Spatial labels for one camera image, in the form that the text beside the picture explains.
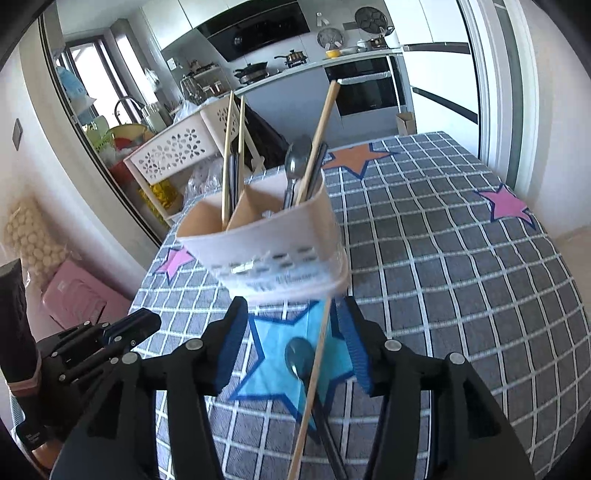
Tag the round black pan on wall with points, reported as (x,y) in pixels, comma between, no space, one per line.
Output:
(373,21)

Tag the pink paper star left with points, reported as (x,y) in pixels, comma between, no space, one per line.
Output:
(175,258)

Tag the beige plastic utensil holder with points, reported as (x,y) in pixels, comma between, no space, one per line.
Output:
(266,254)

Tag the pink paper star right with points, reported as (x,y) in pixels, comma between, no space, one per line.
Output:
(505,204)

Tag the blue paper star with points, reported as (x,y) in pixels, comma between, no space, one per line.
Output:
(271,379)

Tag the white refrigerator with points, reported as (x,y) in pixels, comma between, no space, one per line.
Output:
(441,70)

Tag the grey checked tablecloth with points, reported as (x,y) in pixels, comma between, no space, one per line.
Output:
(436,273)

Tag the cardboard box on floor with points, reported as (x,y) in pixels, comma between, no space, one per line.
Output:
(406,124)

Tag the pink paper star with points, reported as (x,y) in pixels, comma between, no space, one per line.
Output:
(175,258)
(505,204)

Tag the white perforated storage cart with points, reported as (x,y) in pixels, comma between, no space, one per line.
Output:
(198,137)

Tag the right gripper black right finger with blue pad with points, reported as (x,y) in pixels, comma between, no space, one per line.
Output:
(470,437)

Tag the orange paper star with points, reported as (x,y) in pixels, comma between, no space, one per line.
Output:
(354,159)

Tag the black built-in oven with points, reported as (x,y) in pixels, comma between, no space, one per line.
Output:
(368,85)

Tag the white upper cabinets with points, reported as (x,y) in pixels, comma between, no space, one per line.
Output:
(168,20)

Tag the steel spoon black handle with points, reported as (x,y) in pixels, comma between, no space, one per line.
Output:
(299,356)

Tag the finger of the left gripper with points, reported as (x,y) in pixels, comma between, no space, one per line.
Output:
(132,329)

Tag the yellow bowl on counter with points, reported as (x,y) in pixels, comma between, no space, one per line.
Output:
(333,53)

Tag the steel spoon in holder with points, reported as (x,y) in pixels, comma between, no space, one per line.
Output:
(295,165)

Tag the kitchen faucet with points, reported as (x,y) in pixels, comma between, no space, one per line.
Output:
(132,107)

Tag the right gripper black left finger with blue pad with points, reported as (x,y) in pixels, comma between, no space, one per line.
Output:
(115,437)

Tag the thin bamboo chopstick in holder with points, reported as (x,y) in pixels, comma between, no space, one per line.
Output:
(226,181)

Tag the black wok on stove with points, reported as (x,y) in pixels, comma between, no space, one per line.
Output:
(251,73)

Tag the black range hood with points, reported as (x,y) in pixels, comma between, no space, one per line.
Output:
(252,25)

